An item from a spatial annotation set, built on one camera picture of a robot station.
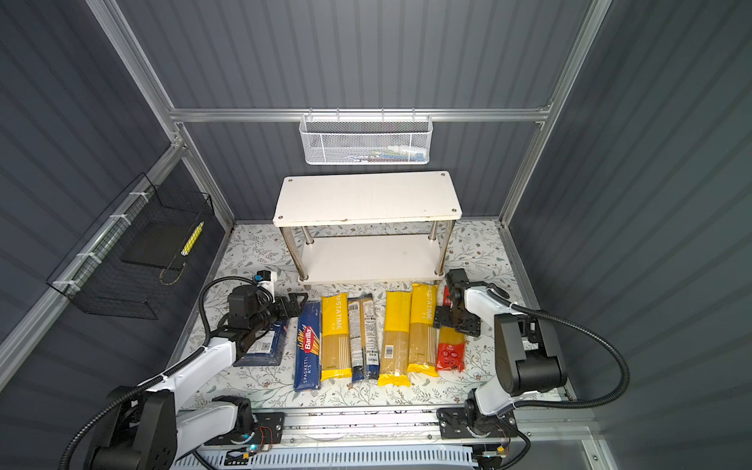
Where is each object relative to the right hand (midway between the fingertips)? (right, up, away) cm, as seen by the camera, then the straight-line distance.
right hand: (457, 329), depth 91 cm
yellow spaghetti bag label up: (-20, -5, -9) cm, 22 cm away
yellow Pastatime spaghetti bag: (-38, -1, -5) cm, 38 cm away
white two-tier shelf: (-28, +34, +28) cm, 52 cm away
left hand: (-50, +11, -4) cm, 51 cm away
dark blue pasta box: (-56, -2, -11) cm, 57 cm away
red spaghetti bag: (-3, -4, -7) cm, 9 cm away
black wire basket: (-86, +28, -16) cm, 92 cm away
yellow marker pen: (-75, +28, -13) cm, 81 cm away
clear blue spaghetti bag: (-29, -5, -7) cm, 30 cm away
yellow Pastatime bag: (-12, -6, -8) cm, 16 cm away
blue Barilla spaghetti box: (-44, -9, -12) cm, 46 cm away
